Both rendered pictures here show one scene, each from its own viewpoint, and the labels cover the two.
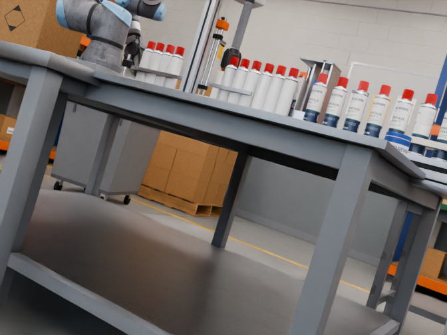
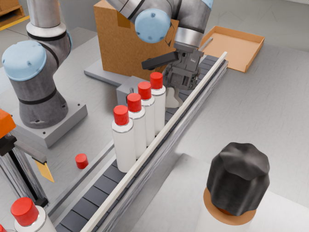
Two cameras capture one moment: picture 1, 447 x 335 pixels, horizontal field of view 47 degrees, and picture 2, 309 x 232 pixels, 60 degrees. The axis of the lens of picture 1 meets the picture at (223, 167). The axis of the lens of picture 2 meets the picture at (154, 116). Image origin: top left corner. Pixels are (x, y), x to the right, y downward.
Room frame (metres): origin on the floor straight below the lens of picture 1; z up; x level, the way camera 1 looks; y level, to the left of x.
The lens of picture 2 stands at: (2.25, -0.13, 1.47)
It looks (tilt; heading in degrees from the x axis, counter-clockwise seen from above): 43 degrees down; 91
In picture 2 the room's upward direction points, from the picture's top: straight up
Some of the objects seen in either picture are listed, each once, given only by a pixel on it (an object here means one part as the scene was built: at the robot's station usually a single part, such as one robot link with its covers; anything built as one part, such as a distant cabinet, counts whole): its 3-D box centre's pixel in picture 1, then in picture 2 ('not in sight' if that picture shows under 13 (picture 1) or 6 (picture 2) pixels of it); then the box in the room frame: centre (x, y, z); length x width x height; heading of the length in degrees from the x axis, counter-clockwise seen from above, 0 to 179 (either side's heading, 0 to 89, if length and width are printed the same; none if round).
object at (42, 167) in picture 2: (220, 51); (43, 169); (2.05, 0.14, 1.09); 0.03 x 0.01 x 0.06; 151
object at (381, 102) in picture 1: (377, 115); not in sight; (1.74, -0.44, 0.98); 0.05 x 0.05 x 0.20
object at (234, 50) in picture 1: (241, 26); not in sight; (1.92, 0.09, 1.18); 0.04 x 0.04 x 0.21
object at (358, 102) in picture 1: (356, 110); not in sight; (1.77, -0.38, 0.98); 0.05 x 0.05 x 0.20
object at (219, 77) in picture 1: (224, 82); (225, 211); (2.37, 0.11, 1.03); 0.09 x 0.09 x 0.30
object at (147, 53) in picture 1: (146, 64); (156, 105); (2.24, 0.45, 0.98); 0.05 x 0.05 x 0.20
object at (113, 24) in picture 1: (111, 22); (30, 69); (1.86, 0.54, 1.04); 0.13 x 0.12 x 0.14; 83
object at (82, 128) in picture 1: (106, 147); not in sight; (4.62, 1.05, 0.48); 0.89 x 0.63 x 0.96; 170
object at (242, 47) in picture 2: not in sight; (228, 46); (2.57, 1.05, 0.85); 0.30 x 0.26 x 0.04; 61
